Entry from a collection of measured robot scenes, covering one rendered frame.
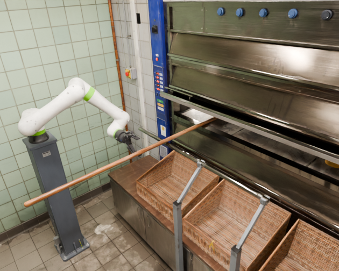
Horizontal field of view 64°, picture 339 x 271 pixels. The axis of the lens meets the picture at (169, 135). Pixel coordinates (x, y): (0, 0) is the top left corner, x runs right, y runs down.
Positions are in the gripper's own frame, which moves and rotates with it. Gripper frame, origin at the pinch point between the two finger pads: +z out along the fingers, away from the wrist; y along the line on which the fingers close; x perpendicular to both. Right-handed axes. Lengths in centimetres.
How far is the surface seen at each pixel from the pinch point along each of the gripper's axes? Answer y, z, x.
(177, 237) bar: 54, 43, 4
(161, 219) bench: 61, 16, -4
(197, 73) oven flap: -41, 1, -59
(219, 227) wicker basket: 60, 53, -30
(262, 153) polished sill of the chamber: 1, 65, -56
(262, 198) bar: 2, 90, -18
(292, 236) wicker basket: 45, 99, -46
